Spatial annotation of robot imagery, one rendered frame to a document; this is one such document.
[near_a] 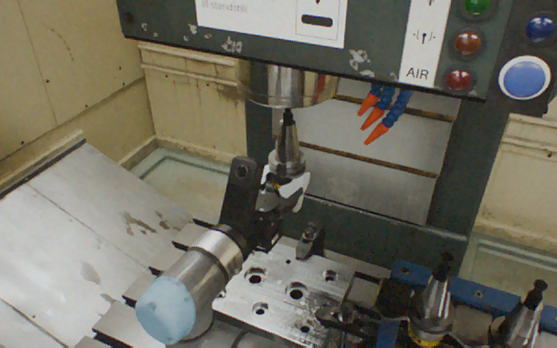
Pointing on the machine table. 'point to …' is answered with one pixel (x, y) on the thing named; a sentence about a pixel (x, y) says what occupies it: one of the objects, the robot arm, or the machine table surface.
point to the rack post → (387, 333)
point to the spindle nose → (283, 85)
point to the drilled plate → (224, 310)
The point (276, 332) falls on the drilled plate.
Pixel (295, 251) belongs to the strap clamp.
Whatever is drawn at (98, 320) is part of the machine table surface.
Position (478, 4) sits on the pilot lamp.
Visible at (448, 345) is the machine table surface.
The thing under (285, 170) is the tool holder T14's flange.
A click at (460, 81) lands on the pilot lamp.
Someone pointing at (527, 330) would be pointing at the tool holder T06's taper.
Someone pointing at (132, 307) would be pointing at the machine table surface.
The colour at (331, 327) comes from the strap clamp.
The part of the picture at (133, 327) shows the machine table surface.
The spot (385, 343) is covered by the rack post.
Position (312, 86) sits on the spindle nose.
